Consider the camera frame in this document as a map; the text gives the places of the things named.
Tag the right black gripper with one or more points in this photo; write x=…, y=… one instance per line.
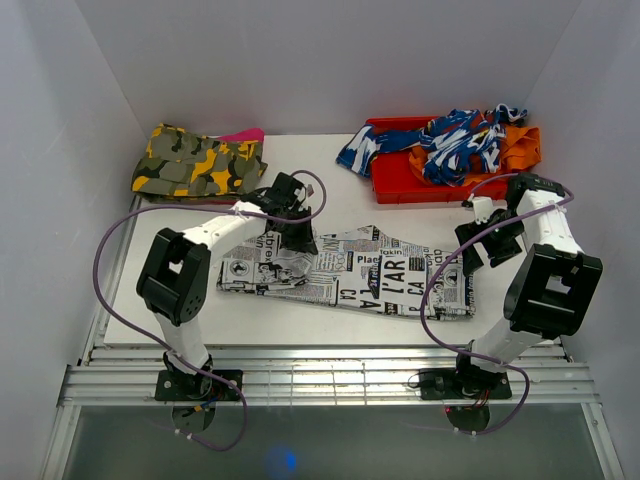
x=496, y=254

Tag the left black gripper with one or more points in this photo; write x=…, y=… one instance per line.
x=304, y=242

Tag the newspaper print trousers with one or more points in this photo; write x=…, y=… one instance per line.
x=363, y=269

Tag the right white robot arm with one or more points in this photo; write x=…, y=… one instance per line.
x=550, y=292

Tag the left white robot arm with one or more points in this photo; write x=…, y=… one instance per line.
x=174, y=279

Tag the orange trousers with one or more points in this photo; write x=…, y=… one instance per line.
x=519, y=151

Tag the pink folded trousers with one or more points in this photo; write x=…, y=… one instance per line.
x=248, y=135

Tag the blue white patterned trousers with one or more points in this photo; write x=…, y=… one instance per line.
x=449, y=149

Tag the camouflage folded trousers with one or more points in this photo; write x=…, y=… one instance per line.
x=181, y=166

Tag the red plastic tray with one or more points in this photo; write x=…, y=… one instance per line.
x=396, y=179

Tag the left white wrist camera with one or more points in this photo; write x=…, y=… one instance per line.
x=304, y=192

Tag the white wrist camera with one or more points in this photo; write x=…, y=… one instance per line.
x=481, y=206
x=304, y=192

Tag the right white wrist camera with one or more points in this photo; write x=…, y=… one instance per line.
x=481, y=206

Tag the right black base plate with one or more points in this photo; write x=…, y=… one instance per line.
x=453, y=384

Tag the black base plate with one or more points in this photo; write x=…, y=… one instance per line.
x=225, y=385
x=453, y=384

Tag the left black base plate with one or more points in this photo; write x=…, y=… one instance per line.
x=225, y=385

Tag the aluminium rail frame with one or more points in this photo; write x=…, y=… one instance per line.
x=314, y=412

